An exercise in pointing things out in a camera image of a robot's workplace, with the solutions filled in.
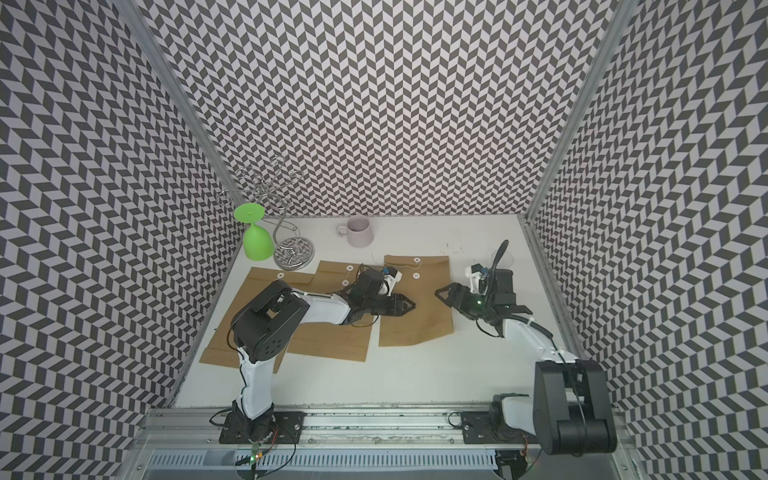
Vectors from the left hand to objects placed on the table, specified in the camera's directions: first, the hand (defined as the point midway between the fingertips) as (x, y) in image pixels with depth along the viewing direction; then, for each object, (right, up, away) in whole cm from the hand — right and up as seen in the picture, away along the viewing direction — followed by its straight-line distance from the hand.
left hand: (412, 309), depth 92 cm
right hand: (+9, +3, -7) cm, 12 cm away
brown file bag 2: (+4, +9, +9) cm, 13 cm away
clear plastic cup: (+22, +17, -21) cm, 35 cm away
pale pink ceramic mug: (-19, +25, +16) cm, 36 cm away
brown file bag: (-57, -11, -5) cm, 59 cm away
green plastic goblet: (-44, +20, -9) cm, 49 cm away
